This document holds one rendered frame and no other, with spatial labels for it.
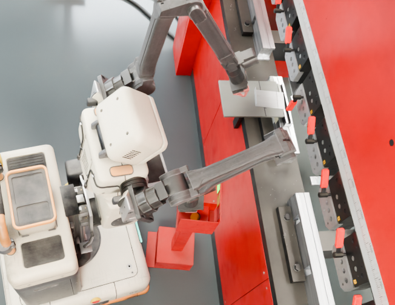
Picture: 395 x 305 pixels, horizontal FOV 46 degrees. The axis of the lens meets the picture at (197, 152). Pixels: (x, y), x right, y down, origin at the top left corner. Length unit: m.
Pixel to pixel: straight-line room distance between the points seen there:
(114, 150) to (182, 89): 1.82
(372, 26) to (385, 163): 0.38
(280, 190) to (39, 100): 1.73
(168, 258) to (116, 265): 0.33
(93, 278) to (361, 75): 1.54
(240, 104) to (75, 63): 1.56
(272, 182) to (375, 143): 0.71
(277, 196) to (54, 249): 0.90
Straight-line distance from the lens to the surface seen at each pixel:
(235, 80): 1.83
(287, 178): 2.02
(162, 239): 2.59
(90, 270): 2.37
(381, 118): 1.37
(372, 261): 1.44
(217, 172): 1.45
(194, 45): 3.03
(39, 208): 1.81
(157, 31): 1.45
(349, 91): 1.51
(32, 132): 3.00
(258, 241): 1.97
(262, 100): 2.02
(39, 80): 3.19
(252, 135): 2.07
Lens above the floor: 2.58
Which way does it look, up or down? 61 degrees down
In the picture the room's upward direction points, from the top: 22 degrees clockwise
